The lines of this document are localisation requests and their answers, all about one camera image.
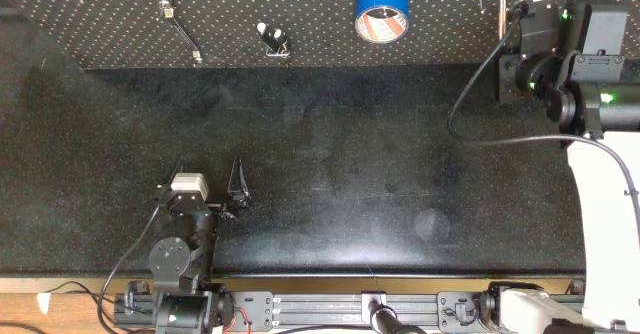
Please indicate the roll of blue tape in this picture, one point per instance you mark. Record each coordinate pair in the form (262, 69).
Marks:
(382, 4)

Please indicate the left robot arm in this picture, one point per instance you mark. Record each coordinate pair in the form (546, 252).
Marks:
(170, 259)

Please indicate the silver wrench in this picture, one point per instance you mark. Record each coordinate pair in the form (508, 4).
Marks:
(181, 31)

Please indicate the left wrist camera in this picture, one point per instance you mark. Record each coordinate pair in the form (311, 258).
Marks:
(190, 184)

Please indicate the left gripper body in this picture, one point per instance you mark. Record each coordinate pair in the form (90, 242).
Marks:
(222, 210)

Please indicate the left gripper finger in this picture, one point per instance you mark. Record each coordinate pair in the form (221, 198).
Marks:
(239, 189)
(176, 171)

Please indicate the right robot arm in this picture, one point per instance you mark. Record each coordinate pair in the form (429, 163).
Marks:
(610, 224)

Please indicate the piece of white tape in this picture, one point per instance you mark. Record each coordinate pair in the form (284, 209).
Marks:
(44, 303)

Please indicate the hammer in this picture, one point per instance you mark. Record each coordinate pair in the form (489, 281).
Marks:
(502, 14)

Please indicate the mounting rail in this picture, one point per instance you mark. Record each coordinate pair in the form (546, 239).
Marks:
(320, 309)

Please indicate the black pegboard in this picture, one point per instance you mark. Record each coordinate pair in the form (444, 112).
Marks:
(100, 19)

